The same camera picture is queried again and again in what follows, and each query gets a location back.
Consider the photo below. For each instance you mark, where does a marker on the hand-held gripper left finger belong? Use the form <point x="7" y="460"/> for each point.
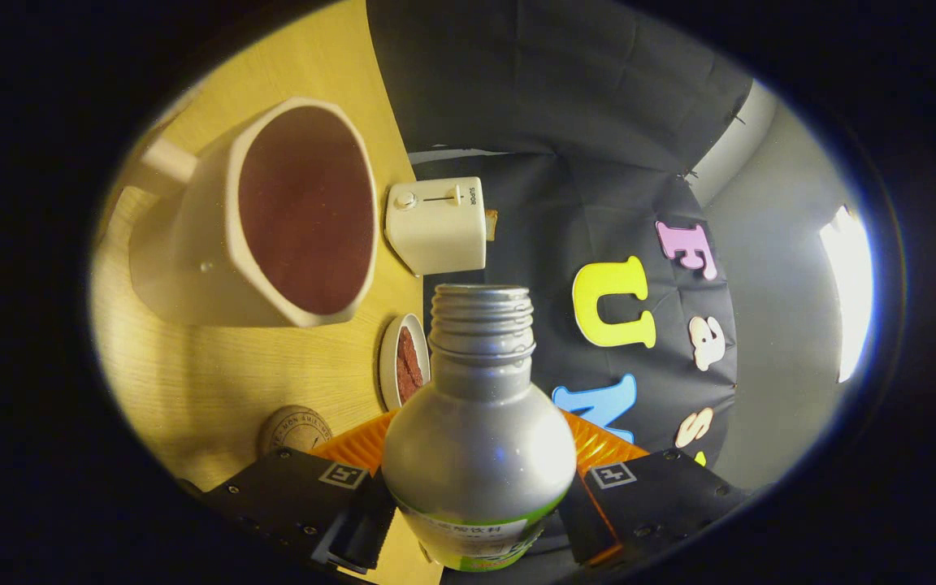
<point x="289" y="496"/>

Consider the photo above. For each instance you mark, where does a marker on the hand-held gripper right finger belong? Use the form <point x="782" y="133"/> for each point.
<point x="663" y="496"/>

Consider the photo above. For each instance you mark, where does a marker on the round cork coaster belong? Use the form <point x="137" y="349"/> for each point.
<point x="297" y="431"/>

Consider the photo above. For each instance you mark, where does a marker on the silver bottle with green label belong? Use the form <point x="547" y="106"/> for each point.
<point x="476" y="455"/>

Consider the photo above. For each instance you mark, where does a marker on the white cup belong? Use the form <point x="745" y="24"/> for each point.
<point x="192" y="244"/>

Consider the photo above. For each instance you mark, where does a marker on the wooden table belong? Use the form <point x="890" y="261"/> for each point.
<point x="192" y="366"/>

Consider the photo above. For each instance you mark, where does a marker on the small white plate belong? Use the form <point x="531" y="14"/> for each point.
<point x="391" y="357"/>

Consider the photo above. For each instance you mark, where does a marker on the ceiling light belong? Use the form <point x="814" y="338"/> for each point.
<point x="846" y="284"/>

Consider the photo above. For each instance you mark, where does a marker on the white toaster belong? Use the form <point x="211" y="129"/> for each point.
<point x="435" y="236"/>

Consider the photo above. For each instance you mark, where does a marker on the toasted bread slice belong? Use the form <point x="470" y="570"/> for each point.
<point x="491" y="225"/>

